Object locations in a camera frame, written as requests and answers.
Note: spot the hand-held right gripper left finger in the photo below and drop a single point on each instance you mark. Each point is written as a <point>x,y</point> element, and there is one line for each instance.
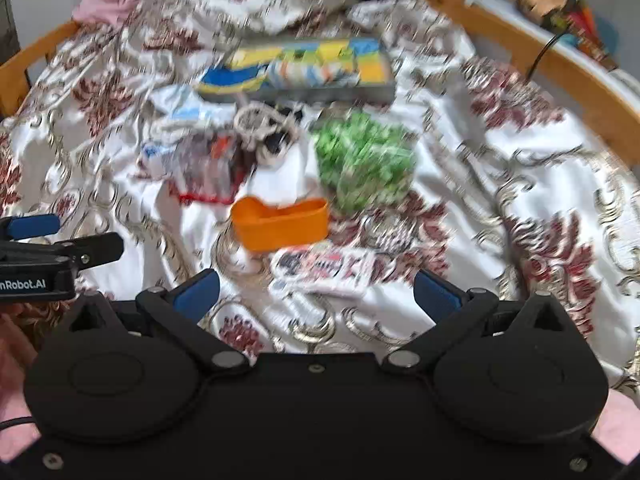
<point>197,294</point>

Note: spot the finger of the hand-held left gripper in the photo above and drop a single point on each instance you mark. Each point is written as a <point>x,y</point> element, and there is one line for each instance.
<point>32,226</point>
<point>95,252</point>

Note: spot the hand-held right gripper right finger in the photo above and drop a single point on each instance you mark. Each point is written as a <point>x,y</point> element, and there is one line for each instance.
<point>436,294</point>

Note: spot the orange plastic cup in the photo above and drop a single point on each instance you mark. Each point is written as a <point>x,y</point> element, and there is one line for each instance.
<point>280,232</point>

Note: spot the white patterned cloth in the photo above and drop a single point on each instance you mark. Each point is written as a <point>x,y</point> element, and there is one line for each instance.
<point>320,267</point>

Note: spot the grey tray box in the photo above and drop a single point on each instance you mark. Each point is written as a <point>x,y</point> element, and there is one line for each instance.
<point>325,95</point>

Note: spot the person's left hand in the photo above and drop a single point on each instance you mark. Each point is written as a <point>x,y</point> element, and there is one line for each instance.
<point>15,327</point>

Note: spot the blue white tissue pack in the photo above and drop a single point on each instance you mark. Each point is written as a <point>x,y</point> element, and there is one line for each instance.
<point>157,157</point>

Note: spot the clear thread spool case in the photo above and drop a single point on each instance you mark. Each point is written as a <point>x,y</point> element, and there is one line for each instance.
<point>210,170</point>

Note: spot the floral printed bedspread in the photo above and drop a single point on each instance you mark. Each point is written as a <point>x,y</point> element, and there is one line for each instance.
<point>500,160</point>

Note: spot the jar of green paper stars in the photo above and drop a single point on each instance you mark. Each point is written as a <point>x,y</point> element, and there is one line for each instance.
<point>365,160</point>

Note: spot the yellow blue cloth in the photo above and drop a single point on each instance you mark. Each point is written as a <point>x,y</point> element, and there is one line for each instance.
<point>235,77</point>

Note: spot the pink clothing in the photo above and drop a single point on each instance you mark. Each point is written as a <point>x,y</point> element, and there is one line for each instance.
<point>625,425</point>

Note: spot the white ledge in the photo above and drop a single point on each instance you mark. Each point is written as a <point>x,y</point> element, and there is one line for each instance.
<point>500,10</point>

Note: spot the colourful toy pile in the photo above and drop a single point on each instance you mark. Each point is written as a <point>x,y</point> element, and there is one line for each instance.
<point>575,20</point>

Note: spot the wooden bed frame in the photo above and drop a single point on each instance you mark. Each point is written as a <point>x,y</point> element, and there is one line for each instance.
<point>600,100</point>

